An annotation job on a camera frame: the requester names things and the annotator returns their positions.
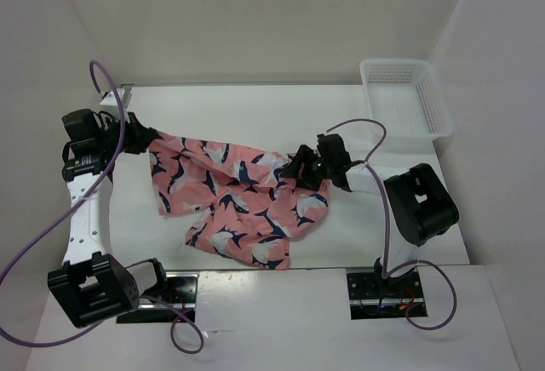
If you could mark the pink shark print shorts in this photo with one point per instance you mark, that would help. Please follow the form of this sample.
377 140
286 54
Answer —
246 210

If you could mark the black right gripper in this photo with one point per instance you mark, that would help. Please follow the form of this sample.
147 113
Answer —
306 154

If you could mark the white plastic basket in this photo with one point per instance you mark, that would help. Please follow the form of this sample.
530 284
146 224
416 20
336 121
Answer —
404 95

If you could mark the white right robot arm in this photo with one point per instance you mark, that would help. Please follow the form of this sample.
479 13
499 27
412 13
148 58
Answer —
417 205

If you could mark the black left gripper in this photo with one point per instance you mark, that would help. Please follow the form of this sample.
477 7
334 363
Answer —
141 136

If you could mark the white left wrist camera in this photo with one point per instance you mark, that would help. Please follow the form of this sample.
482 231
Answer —
109 102

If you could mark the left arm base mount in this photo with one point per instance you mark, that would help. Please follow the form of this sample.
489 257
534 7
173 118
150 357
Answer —
181 292

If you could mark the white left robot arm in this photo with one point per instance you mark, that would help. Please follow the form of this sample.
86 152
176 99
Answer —
91 286

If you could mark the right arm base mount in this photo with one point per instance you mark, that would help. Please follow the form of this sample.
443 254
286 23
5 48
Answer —
370 297

